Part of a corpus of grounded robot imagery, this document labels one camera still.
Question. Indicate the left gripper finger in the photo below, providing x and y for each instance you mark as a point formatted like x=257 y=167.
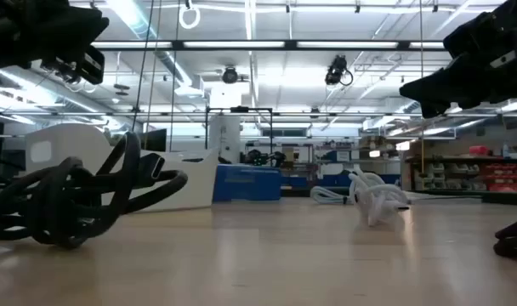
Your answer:
x=88 y=26

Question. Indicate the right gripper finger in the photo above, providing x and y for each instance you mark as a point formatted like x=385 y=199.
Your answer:
x=441 y=91

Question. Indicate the shelf with red bins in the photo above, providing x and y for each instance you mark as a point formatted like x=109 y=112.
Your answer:
x=501 y=174

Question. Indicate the black monitor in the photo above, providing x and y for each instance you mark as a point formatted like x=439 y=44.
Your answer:
x=154 y=140

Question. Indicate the round black ceiling fixture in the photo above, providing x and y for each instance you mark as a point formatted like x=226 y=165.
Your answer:
x=230 y=75

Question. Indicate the ceiling light bar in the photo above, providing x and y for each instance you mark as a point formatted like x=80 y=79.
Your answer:
x=241 y=44

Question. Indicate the white pillar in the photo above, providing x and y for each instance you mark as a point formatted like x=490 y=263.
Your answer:
x=224 y=136

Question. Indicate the blue game controller box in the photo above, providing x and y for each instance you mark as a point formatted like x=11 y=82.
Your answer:
x=246 y=183

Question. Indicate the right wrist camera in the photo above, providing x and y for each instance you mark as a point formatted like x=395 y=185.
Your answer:
x=503 y=59

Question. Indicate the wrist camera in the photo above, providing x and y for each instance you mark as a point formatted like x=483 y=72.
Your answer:
x=503 y=59
x=93 y=64

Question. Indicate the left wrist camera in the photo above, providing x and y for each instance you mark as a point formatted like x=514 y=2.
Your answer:
x=93 y=64

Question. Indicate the hanging black camera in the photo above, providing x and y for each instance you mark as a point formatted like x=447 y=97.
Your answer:
x=337 y=70

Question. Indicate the black metal stand frame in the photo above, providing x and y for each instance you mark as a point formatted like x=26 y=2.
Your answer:
x=239 y=109

